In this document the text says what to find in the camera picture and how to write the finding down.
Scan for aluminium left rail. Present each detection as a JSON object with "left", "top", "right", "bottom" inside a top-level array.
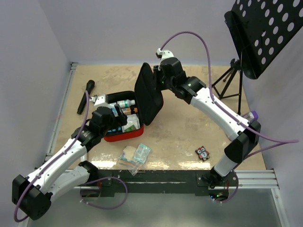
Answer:
[{"left": 43, "top": 62, "right": 79, "bottom": 164}]

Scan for black microphone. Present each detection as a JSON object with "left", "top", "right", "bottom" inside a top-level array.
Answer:
[{"left": 77, "top": 80, "right": 95, "bottom": 115}]

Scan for purple box device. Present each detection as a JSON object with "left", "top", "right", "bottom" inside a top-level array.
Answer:
[{"left": 242, "top": 111, "right": 258, "bottom": 122}]

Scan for green wind oil box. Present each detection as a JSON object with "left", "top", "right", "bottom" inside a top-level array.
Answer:
[{"left": 124, "top": 125, "right": 137, "bottom": 132}]

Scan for white gauze pad packet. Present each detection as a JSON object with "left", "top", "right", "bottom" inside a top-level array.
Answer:
[{"left": 125, "top": 114, "right": 140, "bottom": 129}]

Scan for black music stand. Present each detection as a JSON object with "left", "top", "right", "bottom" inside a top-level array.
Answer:
[{"left": 219, "top": 0, "right": 303, "bottom": 114}]

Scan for black handled scissors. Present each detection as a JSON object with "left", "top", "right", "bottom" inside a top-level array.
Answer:
[{"left": 108, "top": 127, "right": 122, "bottom": 132}]

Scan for red medicine kit case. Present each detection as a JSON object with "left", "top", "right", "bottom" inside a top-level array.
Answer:
[{"left": 104, "top": 62, "right": 163, "bottom": 142}]

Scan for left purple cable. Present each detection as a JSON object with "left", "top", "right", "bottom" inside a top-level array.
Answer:
[{"left": 13, "top": 89, "right": 128, "bottom": 223}]

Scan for amber bottle orange cap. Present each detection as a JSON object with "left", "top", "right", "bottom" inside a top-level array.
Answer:
[{"left": 122, "top": 107, "right": 138, "bottom": 115}]

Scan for aluminium rail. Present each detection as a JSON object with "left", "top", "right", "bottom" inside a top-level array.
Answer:
[
  {"left": 30, "top": 169, "right": 281, "bottom": 190},
  {"left": 43, "top": 62, "right": 79, "bottom": 164}
]

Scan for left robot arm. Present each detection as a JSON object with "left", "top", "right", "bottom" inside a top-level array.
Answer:
[{"left": 12, "top": 104, "right": 127, "bottom": 222}]

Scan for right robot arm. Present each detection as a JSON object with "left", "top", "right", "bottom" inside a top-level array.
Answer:
[{"left": 153, "top": 48, "right": 261, "bottom": 186}]

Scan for aluminium front rail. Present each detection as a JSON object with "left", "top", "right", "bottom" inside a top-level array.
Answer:
[{"left": 30, "top": 169, "right": 281, "bottom": 190}]

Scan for bag with beige gloves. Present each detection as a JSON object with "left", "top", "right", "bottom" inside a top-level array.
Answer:
[{"left": 117, "top": 146, "right": 142, "bottom": 176}]

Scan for blue mask package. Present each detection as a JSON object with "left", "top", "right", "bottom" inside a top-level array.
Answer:
[{"left": 110, "top": 105, "right": 118, "bottom": 117}]

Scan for brown owl toy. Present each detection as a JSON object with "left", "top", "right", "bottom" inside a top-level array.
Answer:
[{"left": 195, "top": 146, "right": 210, "bottom": 161}]

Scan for white medicine bottle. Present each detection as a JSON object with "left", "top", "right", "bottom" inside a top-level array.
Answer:
[{"left": 117, "top": 99, "right": 135, "bottom": 108}]

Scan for bandage plasters bag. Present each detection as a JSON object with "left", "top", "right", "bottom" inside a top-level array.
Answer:
[{"left": 133, "top": 143, "right": 151, "bottom": 164}]

